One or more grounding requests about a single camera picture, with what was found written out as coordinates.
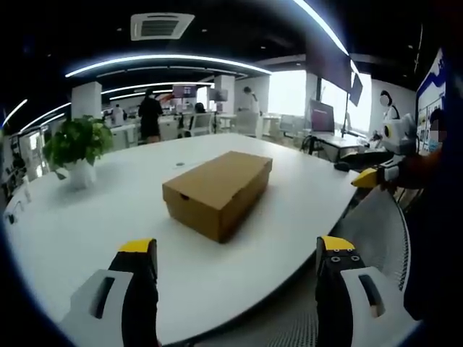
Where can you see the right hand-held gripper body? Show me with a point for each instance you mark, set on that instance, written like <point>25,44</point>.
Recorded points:
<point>398,133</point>

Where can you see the person's dark clothing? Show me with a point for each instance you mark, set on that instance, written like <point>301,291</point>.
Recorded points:
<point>441,235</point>

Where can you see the small dark table object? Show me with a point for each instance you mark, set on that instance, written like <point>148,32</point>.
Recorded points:
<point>341,166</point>

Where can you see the long curved ceiling light strip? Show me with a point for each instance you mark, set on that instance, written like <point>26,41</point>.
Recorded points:
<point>170,59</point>

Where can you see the ceiling air conditioner vent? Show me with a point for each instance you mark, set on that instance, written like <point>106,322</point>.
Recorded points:
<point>162,26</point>

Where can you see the straight ceiling light strip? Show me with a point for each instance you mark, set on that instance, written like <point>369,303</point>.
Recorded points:
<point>325,23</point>

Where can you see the grey mesh office chair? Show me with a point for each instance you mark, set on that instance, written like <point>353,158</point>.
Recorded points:
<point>380,231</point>

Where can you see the computer monitor on desk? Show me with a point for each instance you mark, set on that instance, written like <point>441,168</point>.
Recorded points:
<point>322,115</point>

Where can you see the blue and white wall poster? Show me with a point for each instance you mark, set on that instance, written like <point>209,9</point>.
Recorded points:
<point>430,90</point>

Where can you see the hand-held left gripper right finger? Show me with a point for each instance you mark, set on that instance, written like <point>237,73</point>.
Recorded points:
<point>332,289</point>

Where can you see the brown cardboard shoe box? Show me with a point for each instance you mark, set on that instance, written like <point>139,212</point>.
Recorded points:
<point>217,191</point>

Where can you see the green potted plant white pot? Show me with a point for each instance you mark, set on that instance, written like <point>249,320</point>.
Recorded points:
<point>81,144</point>

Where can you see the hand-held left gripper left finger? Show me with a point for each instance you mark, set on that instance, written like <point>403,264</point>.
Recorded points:
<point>143,289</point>

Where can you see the grey side desk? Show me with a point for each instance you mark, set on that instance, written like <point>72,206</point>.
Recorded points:
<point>338,142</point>

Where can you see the dark hanging screen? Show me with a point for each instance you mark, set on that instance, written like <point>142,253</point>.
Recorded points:
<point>356,88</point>

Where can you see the white office chair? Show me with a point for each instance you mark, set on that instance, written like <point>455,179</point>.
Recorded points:
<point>200,123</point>

